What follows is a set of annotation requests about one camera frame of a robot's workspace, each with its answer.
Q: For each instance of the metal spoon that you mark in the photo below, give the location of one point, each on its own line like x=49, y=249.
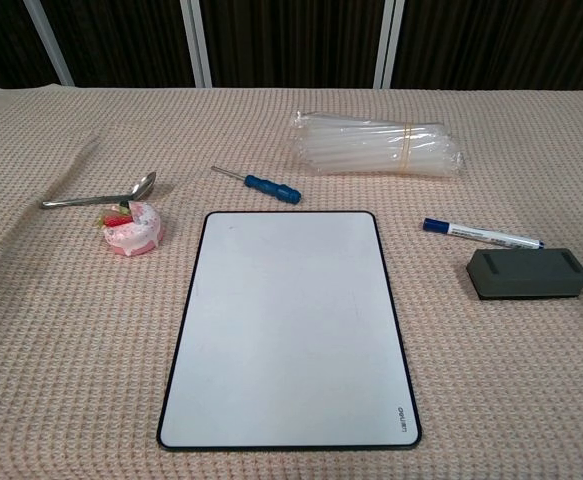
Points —
x=143, y=186

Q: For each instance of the small white whiteboard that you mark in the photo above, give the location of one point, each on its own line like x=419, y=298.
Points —
x=291, y=330

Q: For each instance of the grey whiteboard eraser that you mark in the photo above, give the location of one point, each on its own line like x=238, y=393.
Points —
x=526, y=272

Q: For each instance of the blue-capped white marker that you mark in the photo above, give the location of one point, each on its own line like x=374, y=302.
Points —
x=481, y=232

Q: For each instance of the aluminium frame post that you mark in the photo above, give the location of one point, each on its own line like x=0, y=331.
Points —
x=196, y=45
x=390, y=45
x=51, y=45

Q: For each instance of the beige waffle weave tablecloth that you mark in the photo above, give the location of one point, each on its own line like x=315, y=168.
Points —
x=71, y=325

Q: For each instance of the black pleated curtain panel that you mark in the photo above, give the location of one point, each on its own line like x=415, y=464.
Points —
x=126, y=40
x=1, y=45
x=291, y=40
x=496, y=40

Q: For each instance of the clear bag of white sticks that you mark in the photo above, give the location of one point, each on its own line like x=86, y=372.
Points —
x=371, y=145

